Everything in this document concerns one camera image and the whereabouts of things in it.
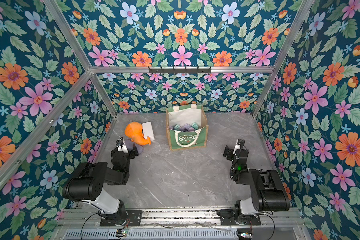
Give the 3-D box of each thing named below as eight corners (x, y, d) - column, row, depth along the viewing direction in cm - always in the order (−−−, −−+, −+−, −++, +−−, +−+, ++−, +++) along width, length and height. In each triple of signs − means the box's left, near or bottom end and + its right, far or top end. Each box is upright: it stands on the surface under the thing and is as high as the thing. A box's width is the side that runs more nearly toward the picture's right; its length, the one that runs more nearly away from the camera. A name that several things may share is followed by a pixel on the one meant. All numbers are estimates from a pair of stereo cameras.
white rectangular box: (146, 142, 104) (144, 138, 101) (143, 127, 113) (141, 123, 110) (155, 140, 106) (153, 136, 102) (151, 125, 114) (150, 121, 111)
